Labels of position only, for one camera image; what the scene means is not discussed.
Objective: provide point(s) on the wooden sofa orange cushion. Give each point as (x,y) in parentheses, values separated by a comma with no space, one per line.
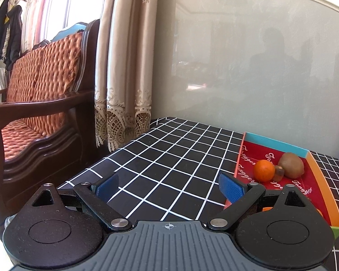
(47,129)

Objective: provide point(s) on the orange tangerine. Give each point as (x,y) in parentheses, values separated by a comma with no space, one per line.
(266,209)
(263,171)

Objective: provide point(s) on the beige lace curtain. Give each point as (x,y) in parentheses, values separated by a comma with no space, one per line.
(123,71)

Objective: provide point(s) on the red cardboard box tray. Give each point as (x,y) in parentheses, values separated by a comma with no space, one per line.
(312,183)

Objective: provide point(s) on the orange tangerine in box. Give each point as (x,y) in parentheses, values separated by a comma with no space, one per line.
(266,209)

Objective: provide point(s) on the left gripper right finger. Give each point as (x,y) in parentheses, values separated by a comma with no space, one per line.
(242,198)

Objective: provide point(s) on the black white grid tablecloth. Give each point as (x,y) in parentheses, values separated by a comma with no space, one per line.
(171,173)

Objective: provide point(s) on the brown kiwi fruit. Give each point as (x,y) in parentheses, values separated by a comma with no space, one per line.
(292,164)

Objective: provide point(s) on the dark hanging jacket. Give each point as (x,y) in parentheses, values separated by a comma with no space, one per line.
(10,34)

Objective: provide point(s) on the small dark chestnut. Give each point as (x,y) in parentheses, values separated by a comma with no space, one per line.
(279,173)

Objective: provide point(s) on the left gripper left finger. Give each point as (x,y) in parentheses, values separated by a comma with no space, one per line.
(95,197)

